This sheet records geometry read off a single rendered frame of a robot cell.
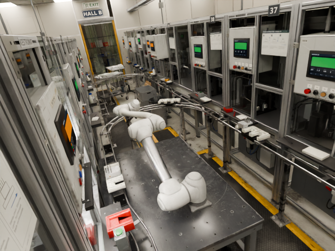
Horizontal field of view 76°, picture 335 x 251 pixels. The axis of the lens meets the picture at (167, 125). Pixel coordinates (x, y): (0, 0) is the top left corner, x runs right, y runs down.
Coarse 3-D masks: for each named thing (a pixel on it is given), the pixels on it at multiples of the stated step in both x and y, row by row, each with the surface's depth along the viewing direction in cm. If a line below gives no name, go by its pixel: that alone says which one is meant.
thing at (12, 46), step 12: (0, 36) 52; (12, 36) 61; (24, 36) 75; (12, 48) 58; (24, 48) 70; (48, 48) 115; (12, 60) 55; (24, 96) 58; (36, 120) 62; (48, 144) 68; (60, 180) 70; (72, 204) 78
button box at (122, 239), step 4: (116, 228) 117; (120, 228) 117; (124, 232) 114; (116, 236) 112; (120, 236) 112; (124, 236) 112; (116, 240) 111; (120, 240) 112; (124, 240) 113; (116, 244) 112; (120, 244) 113; (124, 244) 114; (128, 244) 118; (120, 248) 114; (124, 248) 115; (128, 248) 116
